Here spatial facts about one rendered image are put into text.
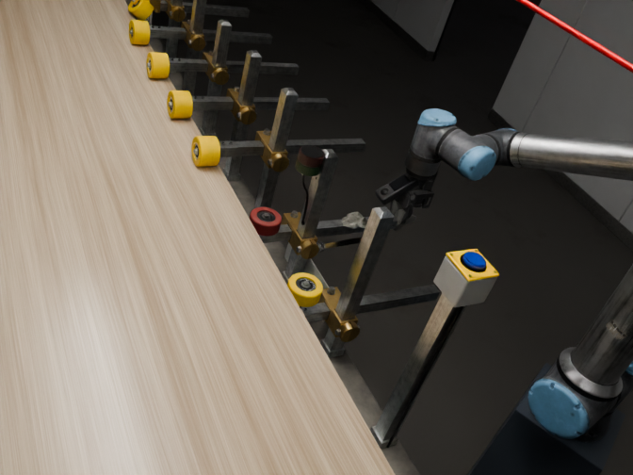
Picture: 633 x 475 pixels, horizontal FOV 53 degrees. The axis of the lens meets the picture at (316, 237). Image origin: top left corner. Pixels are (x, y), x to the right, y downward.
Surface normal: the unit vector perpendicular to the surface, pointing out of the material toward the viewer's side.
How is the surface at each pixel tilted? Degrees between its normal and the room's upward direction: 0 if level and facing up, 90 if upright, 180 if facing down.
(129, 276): 0
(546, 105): 90
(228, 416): 0
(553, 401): 95
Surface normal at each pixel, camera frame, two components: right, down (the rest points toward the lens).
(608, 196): -0.90, 0.06
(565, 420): -0.77, 0.31
